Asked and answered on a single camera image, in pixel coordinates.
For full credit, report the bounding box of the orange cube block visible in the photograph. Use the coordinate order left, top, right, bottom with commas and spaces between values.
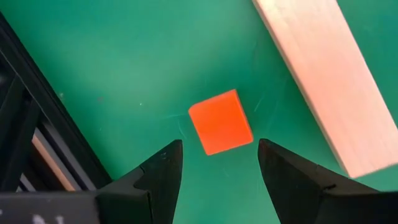
188, 89, 254, 156

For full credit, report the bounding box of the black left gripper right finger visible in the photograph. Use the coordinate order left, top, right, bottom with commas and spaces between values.
257, 138, 398, 224

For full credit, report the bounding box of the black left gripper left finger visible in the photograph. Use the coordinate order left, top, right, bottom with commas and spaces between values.
96, 139, 184, 224

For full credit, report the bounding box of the black aluminium table frame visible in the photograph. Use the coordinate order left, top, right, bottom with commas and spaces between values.
0, 12, 113, 192

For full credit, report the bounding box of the long beige wooden block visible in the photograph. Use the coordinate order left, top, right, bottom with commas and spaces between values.
251, 0, 398, 179

